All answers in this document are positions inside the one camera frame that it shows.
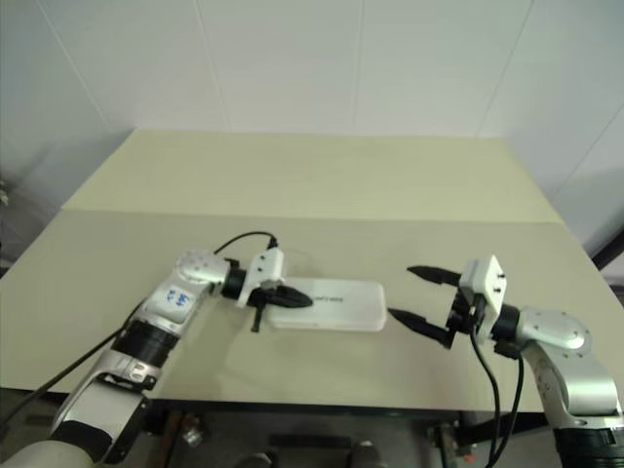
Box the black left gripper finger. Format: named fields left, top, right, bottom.
left=271, top=286, right=313, bottom=300
left=270, top=296, right=315, bottom=310

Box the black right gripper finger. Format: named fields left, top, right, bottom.
left=406, top=264, right=462, bottom=288
left=387, top=307, right=457, bottom=350

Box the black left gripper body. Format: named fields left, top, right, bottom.
left=250, top=281, right=285, bottom=335

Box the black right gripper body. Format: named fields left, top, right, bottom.
left=444, top=285, right=485, bottom=343

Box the white hard pencil case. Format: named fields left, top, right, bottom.
left=265, top=277, right=388, bottom=334

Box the metal caster under table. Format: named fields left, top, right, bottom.
left=168, top=411, right=205, bottom=448

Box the black stand leg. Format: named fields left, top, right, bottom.
left=591, top=236, right=624, bottom=287

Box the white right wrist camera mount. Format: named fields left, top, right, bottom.
left=458, top=253, right=510, bottom=341

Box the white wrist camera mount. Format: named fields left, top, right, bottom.
left=458, top=253, right=510, bottom=341
left=236, top=248, right=287, bottom=310

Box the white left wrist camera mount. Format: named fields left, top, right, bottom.
left=236, top=248, right=287, bottom=310

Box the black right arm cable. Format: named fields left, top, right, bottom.
left=469, top=331, right=527, bottom=468

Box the black table frame bar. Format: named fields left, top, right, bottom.
left=149, top=398, right=463, bottom=419

